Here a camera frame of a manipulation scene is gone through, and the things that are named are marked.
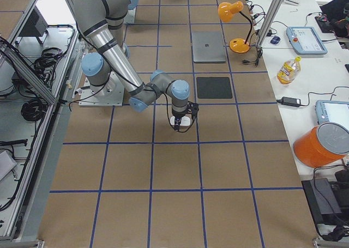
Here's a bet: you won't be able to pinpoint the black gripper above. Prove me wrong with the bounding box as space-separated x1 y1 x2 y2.
171 113 189 131

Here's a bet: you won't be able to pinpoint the white computer mouse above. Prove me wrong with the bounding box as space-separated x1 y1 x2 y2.
170 116 191 127

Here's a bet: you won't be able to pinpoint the black mousepad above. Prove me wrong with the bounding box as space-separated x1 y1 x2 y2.
196 77 232 99

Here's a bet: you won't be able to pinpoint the silver laptop notebook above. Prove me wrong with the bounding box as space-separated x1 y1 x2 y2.
192 31 226 63

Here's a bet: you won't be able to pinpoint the blue small mouse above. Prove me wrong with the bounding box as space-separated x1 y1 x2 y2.
270 35 281 45

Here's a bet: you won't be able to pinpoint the black power adapter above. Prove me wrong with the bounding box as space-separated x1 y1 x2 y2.
276 96 302 107

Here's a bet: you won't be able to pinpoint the orange desk lamp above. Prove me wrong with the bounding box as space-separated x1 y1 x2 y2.
218 1 252 54

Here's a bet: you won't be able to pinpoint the yellow drink bottle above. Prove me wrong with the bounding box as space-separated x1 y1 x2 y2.
276 56 302 84

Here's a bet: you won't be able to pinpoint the blue teach pendant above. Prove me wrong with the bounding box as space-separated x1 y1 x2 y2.
315 100 348 129
286 27 328 55

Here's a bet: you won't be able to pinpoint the orange cylindrical container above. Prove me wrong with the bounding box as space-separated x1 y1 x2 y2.
293 122 348 168

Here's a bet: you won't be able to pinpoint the black box under table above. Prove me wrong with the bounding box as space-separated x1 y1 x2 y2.
302 178 342 225

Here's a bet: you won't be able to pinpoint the grey equipment box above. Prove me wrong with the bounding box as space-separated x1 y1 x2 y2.
19 7 48 44

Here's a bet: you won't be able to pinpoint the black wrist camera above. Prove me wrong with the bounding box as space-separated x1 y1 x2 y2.
187 101 199 119

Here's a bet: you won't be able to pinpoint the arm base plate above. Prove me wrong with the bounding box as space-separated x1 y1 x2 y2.
78 71 125 107
124 6 137 25

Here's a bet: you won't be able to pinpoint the coiled black cables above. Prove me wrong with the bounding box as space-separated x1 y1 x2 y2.
21 96 49 123

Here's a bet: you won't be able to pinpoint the aluminium frame post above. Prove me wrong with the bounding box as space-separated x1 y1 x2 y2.
256 0 283 50

